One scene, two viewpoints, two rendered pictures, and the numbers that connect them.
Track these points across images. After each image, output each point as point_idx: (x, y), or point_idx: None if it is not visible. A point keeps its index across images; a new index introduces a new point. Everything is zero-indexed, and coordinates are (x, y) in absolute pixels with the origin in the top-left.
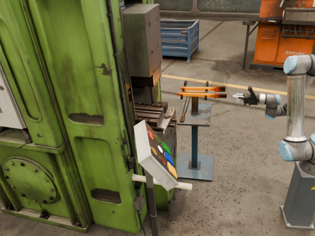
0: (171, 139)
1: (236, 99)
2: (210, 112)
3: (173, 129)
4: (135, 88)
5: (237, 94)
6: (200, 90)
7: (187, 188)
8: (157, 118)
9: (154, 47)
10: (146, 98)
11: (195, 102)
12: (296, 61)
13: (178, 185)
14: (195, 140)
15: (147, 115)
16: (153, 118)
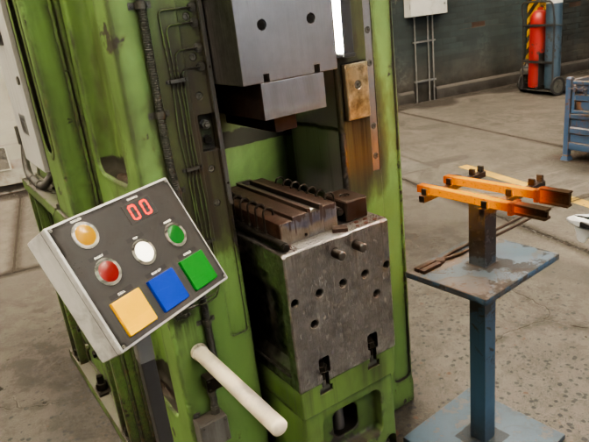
0: (345, 300)
1: (577, 231)
2: (530, 272)
3: (367, 276)
4: (315, 152)
5: (585, 215)
6: (494, 190)
7: (266, 427)
8: (290, 217)
9: (279, 13)
10: (335, 181)
11: (479, 228)
12: None
13: (254, 407)
14: (480, 351)
15: (279, 209)
16: (283, 217)
